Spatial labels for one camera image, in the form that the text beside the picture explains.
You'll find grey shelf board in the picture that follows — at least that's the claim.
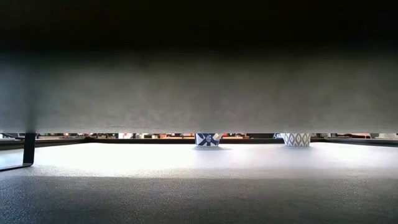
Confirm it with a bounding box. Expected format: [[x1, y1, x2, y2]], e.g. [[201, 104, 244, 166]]
[[0, 0, 398, 135]]

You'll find blue white pattern mug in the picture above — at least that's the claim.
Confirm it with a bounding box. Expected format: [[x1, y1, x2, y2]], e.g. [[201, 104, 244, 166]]
[[194, 133, 223, 147]]

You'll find black table edge rail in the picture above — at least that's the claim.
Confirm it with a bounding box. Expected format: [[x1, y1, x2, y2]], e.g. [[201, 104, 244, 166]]
[[0, 138, 398, 151]]

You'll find black metal shelf leg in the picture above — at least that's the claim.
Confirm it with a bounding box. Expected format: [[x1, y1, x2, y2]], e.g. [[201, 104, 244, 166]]
[[0, 133, 36, 171]]

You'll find grey diamond pattern mug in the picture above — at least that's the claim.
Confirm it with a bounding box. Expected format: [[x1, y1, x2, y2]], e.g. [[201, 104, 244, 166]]
[[280, 133, 312, 147]]

